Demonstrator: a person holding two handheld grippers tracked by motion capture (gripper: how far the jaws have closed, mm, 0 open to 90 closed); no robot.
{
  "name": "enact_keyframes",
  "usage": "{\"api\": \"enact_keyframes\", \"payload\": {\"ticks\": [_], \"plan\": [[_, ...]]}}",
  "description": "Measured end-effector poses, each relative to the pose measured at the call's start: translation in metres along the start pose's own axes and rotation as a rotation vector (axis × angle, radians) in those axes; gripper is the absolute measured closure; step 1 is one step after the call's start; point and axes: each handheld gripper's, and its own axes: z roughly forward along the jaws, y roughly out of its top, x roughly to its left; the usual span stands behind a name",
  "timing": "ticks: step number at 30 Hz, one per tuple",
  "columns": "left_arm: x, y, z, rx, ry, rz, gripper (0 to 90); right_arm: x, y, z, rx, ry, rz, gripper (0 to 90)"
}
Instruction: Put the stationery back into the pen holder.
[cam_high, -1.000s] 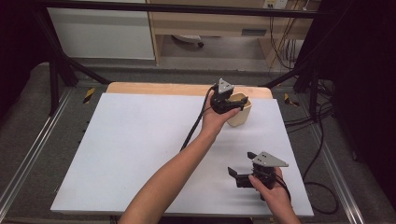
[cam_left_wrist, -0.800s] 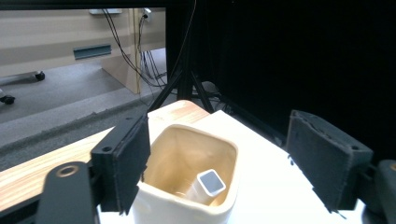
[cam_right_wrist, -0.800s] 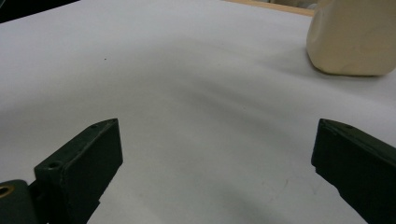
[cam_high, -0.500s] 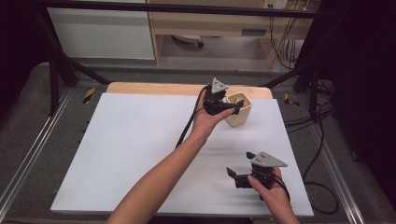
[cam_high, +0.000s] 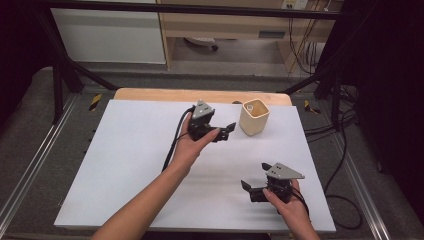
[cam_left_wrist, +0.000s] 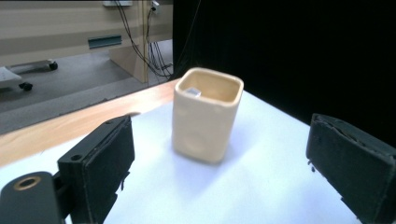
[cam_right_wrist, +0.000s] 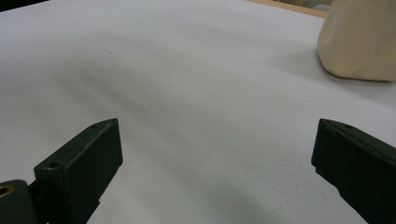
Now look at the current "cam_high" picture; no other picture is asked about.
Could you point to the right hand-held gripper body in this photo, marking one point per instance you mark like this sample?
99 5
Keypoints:
281 181

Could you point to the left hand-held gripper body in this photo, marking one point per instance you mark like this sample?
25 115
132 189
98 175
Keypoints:
200 123

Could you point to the beige square cup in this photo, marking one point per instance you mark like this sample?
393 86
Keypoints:
255 120

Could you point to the person's left hand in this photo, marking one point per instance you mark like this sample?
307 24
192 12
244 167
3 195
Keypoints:
190 148

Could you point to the person's right hand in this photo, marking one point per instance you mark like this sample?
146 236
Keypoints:
290 210

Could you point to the wooden table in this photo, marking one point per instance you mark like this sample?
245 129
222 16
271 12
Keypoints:
160 96

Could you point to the office chair base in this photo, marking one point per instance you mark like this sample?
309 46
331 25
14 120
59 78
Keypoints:
201 41

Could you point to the wooden desk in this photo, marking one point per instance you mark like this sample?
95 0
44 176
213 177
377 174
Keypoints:
230 28

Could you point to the black metal stand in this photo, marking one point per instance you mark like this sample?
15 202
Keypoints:
335 83
58 80

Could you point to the black metal crossbar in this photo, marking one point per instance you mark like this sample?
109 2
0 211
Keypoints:
186 8

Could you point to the white cabinet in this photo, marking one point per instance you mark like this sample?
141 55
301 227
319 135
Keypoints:
110 36

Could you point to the white power outlet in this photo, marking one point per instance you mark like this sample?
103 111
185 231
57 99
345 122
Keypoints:
295 4

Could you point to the dark curtain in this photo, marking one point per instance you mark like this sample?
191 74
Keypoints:
20 50
390 83

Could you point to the aluminium floor rail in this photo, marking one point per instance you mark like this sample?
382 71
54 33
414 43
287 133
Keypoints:
361 186
36 153

